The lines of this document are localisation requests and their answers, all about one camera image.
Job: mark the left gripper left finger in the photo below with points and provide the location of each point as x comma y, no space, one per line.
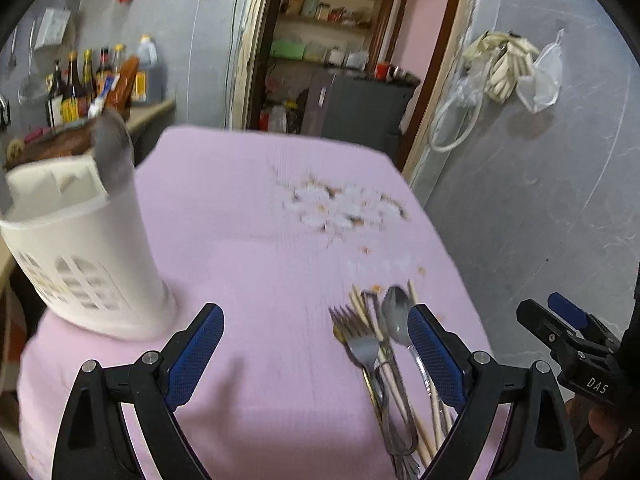
187,354

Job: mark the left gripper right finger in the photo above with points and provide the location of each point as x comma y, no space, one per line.
444,356

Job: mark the steel fork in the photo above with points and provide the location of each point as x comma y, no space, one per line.
364,346

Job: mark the large steel spoon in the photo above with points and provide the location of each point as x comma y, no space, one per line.
112,150

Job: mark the right hand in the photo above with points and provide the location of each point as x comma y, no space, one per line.
599,436

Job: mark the pink floral tablecloth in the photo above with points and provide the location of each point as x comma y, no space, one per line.
278,230

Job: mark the gold spoon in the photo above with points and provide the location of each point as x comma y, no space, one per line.
338,335

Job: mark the white plastic utensil holder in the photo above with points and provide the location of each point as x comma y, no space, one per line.
79,237

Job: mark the wooden cutting board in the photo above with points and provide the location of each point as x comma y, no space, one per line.
68,141

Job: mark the grey cabinet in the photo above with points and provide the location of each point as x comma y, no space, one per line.
343,107

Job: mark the hanging plastic bag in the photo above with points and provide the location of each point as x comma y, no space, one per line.
541,89

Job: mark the large oil jug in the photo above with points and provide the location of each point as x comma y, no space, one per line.
149,82

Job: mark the dark soy sauce bottle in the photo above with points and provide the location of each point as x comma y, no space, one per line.
75,100

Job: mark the hanging strainer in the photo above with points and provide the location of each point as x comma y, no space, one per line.
33,90

